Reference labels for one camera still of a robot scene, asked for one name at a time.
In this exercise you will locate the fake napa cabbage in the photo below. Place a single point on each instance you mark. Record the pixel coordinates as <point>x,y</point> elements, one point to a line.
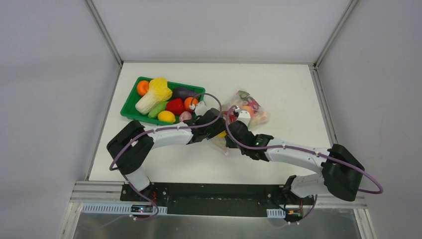
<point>158,92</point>

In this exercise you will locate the clear zip top bag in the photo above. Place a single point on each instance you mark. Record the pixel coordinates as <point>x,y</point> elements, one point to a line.
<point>241,98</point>

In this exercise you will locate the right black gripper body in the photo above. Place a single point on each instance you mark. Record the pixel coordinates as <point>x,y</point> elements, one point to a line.
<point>234,132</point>

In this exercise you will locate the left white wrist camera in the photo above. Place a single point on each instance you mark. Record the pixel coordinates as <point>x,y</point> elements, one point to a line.
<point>199,109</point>

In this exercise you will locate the fake peach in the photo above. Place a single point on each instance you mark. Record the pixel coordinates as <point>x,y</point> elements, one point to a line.
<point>249,109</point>

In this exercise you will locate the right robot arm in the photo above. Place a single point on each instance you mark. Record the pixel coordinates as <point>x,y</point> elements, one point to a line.
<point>335,169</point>

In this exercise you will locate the fake pink onion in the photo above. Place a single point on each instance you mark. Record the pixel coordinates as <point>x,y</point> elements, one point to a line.
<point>186,115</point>

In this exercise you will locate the fake orange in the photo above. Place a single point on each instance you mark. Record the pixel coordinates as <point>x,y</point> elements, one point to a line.
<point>190,103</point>
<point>142,87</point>

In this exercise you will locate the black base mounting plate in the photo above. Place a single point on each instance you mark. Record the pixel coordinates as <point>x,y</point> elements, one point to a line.
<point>229,200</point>

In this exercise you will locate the fake purple eggplant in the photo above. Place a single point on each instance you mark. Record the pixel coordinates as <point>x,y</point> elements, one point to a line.
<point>182,93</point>

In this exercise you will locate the green plastic tray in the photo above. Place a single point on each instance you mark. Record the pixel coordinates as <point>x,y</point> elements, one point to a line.
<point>129,111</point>

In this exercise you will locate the fake orange in tray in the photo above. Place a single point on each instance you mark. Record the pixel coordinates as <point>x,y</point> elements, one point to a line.
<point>190,103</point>

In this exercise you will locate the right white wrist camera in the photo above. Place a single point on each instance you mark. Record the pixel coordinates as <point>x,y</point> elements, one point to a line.
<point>242,115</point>

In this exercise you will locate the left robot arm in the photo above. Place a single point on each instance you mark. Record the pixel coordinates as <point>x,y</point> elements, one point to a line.
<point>130,147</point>

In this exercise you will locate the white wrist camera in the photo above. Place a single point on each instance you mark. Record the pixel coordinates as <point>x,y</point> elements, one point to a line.
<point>242,115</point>
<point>199,109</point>

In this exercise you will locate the fake red bell pepper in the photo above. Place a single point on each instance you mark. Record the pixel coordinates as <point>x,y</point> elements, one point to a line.
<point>176,106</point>

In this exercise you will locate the aluminium frame rail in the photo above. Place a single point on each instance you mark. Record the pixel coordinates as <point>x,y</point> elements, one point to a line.
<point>103,31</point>

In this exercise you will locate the fake green cucumber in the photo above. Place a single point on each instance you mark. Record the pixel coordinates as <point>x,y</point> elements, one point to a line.
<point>157,110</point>

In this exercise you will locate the fake yellow lemon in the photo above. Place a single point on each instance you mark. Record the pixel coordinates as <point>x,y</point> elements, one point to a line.
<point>166,116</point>

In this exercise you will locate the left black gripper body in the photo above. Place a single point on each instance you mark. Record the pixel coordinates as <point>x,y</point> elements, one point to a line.
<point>213,121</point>

